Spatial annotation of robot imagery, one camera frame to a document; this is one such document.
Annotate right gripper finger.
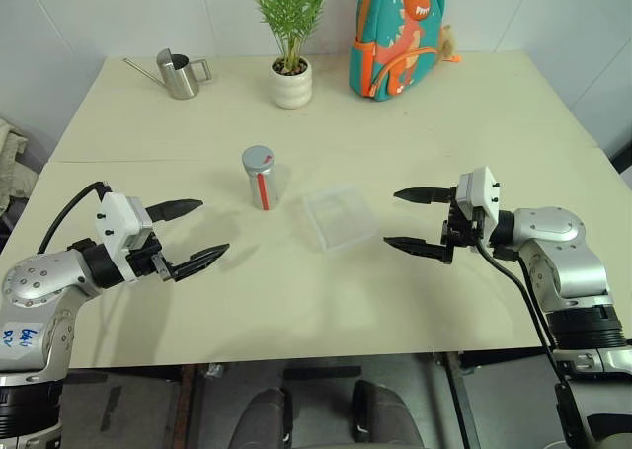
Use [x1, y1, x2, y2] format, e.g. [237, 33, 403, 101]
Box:
[382, 236, 445, 263]
[392, 186, 452, 206]

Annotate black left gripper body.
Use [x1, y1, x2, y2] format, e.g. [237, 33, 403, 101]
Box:
[125, 236, 180, 283]

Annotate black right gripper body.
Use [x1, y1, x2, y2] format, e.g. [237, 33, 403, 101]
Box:
[439, 187, 488, 265]

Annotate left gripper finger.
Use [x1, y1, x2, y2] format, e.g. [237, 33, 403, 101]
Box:
[145, 198, 205, 224]
[172, 242, 232, 281]

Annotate clear plastic container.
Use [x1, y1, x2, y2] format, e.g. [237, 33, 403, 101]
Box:
[301, 184, 382, 255]

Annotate steel watering can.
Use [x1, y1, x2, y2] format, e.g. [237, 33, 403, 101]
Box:
[121, 48, 215, 102]

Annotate dark grey chair seat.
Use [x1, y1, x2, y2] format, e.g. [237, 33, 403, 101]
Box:
[14, 126, 51, 175]

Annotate beige furry backpack pendant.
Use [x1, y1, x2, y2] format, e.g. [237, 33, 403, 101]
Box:
[435, 23, 463, 67]

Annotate teal dinosaur backpack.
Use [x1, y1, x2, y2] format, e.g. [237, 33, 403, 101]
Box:
[349, 0, 447, 103]

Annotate beige crumpled cloth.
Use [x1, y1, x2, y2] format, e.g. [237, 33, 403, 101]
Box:
[0, 117, 40, 214]

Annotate white ribbed plant pot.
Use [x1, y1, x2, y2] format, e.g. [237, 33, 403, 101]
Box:
[269, 55, 315, 111]

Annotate dark grey rounded shape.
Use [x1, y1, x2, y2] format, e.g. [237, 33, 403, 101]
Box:
[351, 379, 427, 449]
[230, 386, 293, 449]

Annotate green potted palm plant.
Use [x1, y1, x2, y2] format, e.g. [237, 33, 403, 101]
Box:
[254, 0, 348, 75]

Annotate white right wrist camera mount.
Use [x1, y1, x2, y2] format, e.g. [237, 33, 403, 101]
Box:
[454, 165, 503, 234]

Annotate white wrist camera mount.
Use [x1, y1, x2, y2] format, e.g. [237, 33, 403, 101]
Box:
[454, 165, 503, 234]
[95, 191, 155, 283]

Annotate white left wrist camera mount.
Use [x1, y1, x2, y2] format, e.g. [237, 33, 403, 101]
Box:
[95, 191, 155, 283]

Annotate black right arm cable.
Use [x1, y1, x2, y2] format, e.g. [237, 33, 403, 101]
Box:
[475, 210, 590, 449]

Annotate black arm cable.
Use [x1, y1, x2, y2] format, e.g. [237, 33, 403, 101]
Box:
[37, 181, 113, 256]
[475, 210, 590, 449]

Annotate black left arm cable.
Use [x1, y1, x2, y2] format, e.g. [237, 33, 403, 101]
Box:
[37, 181, 113, 256]

